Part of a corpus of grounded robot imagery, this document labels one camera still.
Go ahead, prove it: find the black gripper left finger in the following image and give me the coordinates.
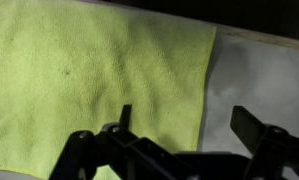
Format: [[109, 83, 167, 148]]
[[48, 104, 197, 180]]

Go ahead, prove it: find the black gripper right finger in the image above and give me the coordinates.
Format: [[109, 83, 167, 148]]
[[230, 105, 299, 180]]

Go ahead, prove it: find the yellow microfiber towel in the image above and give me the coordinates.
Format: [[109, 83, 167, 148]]
[[0, 0, 218, 180]]

